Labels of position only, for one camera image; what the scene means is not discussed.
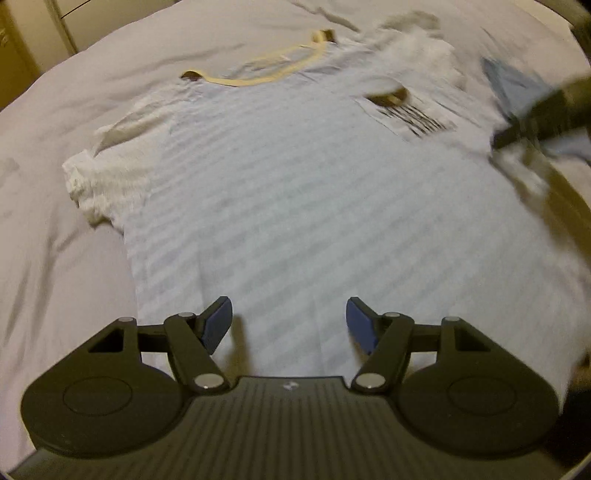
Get grey striped t-shirt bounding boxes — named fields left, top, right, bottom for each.
left=63, top=32, right=590, bottom=395

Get blue folded garment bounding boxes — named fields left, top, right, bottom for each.
left=481, top=58, right=590, bottom=164

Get wooden door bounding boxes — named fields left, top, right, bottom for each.
left=0, top=1, right=40, bottom=110

